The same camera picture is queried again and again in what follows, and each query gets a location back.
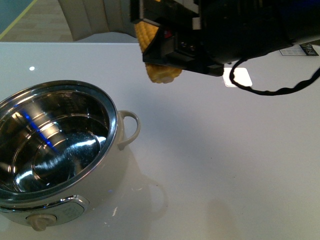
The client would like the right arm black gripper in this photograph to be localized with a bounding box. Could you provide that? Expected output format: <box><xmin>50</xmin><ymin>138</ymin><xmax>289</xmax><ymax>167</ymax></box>
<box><xmin>130</xmin><ymin>0</ymin><xmax>320</xmax><ymax>77</ymax></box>

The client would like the black white table label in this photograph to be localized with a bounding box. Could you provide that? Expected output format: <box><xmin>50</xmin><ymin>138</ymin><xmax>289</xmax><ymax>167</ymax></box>
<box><xmin>280</xmin><ymin>43</ymin><xmax>320</xmax><ymax>57</ymax></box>

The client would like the yellow corn cob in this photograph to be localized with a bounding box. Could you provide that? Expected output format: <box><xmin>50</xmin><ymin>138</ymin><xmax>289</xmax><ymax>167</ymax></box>
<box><xmin>134</xmin><ymin>21</ymin><xmax>182</xmax><ymax>84</ymax></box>

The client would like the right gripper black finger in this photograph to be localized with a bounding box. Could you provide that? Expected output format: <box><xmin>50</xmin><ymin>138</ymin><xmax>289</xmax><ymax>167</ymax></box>
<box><xmin>142</xmin><ymin>25</ymin><xmax>198</xmax><ymax>72</ymax></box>

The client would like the left beige dining chair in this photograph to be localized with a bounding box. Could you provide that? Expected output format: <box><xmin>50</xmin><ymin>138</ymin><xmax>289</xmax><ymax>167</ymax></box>
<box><xmin>58</xmin><ymin>0</ymin><xmax>136</xmax><ymax>41</ymax></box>

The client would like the cream electric cooking pot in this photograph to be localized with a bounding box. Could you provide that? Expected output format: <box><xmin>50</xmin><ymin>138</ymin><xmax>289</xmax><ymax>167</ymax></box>
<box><xmin>0</xmin><ymin>80</ymin><xmax>141</xmax><ymax>231</ymax></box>

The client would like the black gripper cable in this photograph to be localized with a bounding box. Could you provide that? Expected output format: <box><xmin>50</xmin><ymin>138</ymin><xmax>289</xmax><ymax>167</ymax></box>
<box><xmin>229</xmin><ymin>56</ymin><xmax>320</xmax><ymax>96</ymax></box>

